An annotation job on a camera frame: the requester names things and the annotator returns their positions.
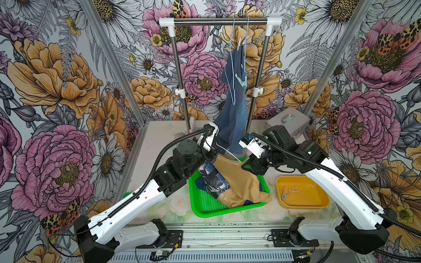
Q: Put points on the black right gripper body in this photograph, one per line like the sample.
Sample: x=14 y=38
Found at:
x=263 y=163

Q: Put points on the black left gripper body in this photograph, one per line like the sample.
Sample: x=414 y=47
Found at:
x=210 y=155

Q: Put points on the tan tank top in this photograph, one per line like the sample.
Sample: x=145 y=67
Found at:
x=230 y=185

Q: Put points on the dark blue t-shirt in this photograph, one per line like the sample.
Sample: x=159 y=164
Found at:
x=201 y=189

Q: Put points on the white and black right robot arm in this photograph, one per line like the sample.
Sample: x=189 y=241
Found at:
x=363 y=228

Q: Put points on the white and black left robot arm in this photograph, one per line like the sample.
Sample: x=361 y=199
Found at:
x=101 y=236

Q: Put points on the blue hanger of light shirt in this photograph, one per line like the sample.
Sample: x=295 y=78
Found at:
x=233 y=92

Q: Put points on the light blue t-shirt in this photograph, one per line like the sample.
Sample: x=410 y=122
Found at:
x=232 y=120

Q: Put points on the green perforated plastic basket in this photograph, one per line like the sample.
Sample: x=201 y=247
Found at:
x=210 y=207

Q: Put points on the silver metal case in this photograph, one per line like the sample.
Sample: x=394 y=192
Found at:
x=293 y=120

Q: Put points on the yellow plastic tray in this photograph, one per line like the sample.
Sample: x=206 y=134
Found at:
x=313 y=197

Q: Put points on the teal plastic clothespin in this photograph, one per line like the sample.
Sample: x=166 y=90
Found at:
x=242 y=82

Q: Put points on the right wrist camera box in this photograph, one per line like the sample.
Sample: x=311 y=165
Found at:
x=252 y=146

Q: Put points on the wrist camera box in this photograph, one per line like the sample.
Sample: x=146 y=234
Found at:
x=206 y=139
x=252 y=146

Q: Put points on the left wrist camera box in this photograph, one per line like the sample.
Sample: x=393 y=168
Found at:
x=206 y=139

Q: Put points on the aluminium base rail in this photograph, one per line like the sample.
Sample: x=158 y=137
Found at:
x=250 y=243

